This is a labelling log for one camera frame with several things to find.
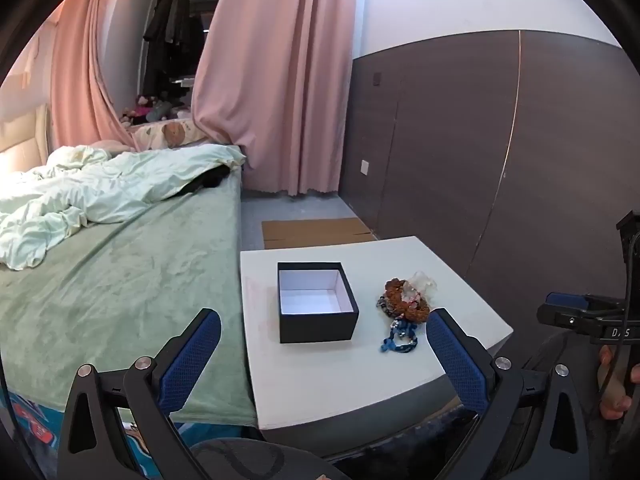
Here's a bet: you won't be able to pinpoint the hanging dark clothes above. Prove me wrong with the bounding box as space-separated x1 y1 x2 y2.
142 0 206 98

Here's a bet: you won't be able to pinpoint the light green duvet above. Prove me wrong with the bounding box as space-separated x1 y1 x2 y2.
0 144 247 271

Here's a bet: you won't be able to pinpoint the blue bead bracelet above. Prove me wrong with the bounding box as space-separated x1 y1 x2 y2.
381 319 420 355

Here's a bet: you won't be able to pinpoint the bear print pillow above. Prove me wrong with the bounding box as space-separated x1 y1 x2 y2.
131 117 207 151

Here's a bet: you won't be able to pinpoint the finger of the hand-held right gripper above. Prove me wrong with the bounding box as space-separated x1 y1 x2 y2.
537 291 608 333

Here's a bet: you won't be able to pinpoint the person's dark grey clothing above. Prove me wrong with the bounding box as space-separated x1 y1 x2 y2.
190 437 351 480

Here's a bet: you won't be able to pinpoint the brown bead bracelet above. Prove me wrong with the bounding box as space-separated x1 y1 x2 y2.
384 279 431 321

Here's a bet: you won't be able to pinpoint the wide pink curtain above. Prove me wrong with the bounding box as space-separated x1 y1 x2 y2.
191 0 371 197

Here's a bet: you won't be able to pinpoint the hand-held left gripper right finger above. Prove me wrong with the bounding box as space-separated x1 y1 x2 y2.
426 308 591 480

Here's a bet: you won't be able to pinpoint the white low table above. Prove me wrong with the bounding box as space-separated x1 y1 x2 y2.
240 236 515 431

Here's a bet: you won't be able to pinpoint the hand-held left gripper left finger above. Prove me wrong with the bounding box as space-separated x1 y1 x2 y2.
57 307 222 480

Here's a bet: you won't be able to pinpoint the black jewelry box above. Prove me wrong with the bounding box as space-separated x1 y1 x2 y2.
277 261 360 345

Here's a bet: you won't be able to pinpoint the brown cardboard sheet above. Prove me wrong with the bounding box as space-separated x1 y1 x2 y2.
261 217 375 250

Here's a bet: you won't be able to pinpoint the pile of plush toys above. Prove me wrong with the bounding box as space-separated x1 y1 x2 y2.
120 94 188 126

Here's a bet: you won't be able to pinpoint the blue printed bedsheet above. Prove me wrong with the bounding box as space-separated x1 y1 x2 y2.
7 390 261 480

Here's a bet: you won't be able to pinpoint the person's right hand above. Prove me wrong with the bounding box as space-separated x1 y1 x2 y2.
597 345 640 421

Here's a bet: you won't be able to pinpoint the beige headboard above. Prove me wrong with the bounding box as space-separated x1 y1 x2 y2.
0 104 51 173

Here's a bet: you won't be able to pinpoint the clear crystal bracelet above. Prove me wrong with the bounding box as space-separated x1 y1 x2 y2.
402 271 438 301

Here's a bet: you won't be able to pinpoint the tied pink curtain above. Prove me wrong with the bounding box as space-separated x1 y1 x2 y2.
50 0 133 150

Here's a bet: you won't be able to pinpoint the bed with green sheet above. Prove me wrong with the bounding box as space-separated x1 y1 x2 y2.
0 167 258 428

